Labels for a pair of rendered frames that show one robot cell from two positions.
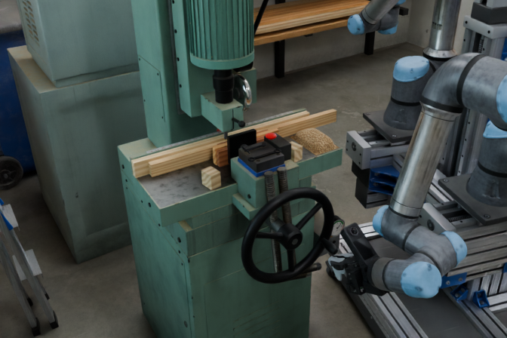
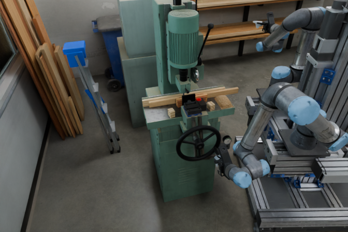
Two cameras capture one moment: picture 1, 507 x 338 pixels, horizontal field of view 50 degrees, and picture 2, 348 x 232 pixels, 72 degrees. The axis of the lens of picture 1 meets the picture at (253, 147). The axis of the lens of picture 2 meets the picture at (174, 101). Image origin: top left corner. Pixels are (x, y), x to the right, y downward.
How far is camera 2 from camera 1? 33 cm
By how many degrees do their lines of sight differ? 16
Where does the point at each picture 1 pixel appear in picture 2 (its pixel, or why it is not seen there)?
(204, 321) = (165, 167)
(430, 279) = (245, 180)
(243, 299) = (183, 161)
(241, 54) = (189, 62)
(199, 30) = (172, 51)
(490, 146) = not seen: hidden behind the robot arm
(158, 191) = (149, 114)
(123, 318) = (144, 154)
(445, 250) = (258, 169)
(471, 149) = not seen: hidden behind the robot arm
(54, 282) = (122, 134)
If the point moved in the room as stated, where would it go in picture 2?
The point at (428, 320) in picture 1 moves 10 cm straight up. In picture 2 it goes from (268, 187) to (271, 179)
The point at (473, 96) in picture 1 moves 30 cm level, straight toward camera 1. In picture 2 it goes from (279, 104) to (247, 143)
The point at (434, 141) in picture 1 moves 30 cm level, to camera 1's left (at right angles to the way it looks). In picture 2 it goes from (262, 119) to (201, 110)
